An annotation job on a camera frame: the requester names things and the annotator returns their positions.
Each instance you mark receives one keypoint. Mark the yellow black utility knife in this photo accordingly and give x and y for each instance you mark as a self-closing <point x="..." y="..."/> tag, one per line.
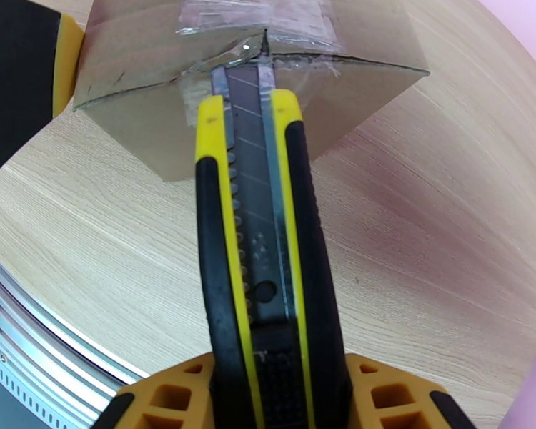
<point x="268" y="262"/>

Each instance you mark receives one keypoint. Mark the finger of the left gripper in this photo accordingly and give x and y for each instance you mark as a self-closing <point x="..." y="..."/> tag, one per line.
<point x="18" y="74"/>

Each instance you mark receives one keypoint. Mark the perforated metal strip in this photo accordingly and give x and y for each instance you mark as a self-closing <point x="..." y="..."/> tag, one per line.
<point x="13" y="389"/>

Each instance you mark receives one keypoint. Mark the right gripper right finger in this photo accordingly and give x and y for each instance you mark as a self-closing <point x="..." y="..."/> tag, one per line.
<point x="397" y="401"/>

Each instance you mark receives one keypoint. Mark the brown taped cardboard box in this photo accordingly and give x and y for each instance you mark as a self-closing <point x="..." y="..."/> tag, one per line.
<point x="138" y="83"/>

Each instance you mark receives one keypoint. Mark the aluminium table edge rail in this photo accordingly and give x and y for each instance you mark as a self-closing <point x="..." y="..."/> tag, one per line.
<point x="35" y="343"/>

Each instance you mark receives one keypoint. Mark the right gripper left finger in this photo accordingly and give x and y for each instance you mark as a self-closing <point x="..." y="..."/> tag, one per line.
<point x="169" y="401"/>

